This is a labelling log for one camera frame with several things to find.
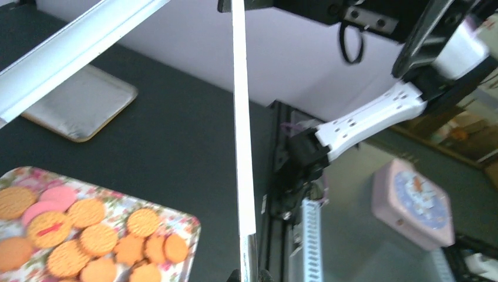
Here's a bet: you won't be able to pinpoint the floral serving tray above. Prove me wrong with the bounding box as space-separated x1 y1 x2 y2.
1 167 201 281

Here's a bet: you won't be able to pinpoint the pink round cookie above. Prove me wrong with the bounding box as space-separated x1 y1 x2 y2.
21 186 78 227

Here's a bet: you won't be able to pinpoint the pink cartoon tin box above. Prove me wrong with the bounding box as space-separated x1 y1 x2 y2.
371 159 455 251

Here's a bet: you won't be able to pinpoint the white and metal tongs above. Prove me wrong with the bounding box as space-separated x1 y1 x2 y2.
1 0 260 281

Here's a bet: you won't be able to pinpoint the white slotted cable duct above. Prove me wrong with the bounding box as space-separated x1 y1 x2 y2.
301 199 323 282

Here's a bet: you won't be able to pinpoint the silver tin lid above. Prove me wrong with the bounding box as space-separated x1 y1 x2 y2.
21 65 139 143

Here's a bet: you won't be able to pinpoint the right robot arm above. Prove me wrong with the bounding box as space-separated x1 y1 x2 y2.
271 1 497 222

